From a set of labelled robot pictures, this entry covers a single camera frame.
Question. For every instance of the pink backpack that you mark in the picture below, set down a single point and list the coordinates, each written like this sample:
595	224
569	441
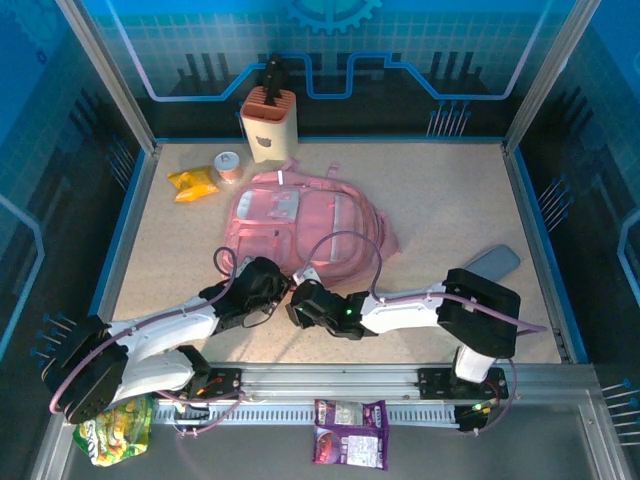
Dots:
310	220

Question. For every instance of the grey pencil case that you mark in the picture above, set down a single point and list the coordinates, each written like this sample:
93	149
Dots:
495	257

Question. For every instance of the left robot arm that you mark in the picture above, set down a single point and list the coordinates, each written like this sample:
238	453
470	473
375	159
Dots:
165	320

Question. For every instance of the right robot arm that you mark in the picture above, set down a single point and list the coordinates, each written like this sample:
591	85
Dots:
480	310

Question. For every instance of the green snack bag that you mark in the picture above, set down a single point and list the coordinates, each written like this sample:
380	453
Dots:
120	440

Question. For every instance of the aluminium front beam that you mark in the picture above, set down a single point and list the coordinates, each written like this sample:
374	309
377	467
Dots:
325	380

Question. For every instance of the yellow snack packet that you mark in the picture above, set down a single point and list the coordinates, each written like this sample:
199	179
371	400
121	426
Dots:
192	182

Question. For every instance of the black electronics box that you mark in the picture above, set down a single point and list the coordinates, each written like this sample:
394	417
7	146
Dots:
192	412
470	420

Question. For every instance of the purple snack packet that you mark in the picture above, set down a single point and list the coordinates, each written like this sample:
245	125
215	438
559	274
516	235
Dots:
350	440

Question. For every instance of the beige knife block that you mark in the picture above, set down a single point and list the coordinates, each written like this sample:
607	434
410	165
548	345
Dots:
270	135

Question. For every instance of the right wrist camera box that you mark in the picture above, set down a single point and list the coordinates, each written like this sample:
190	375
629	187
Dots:
306	276

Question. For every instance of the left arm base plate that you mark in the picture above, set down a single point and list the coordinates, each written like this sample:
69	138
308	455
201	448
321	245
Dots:
227	385

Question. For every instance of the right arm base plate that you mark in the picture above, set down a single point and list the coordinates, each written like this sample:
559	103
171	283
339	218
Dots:
430	382

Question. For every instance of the aluminium table side rail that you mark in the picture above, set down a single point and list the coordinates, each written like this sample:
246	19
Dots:
142	190
518	190

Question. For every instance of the aluminium frame post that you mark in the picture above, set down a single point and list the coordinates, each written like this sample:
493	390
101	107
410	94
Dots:
110	75
548	75

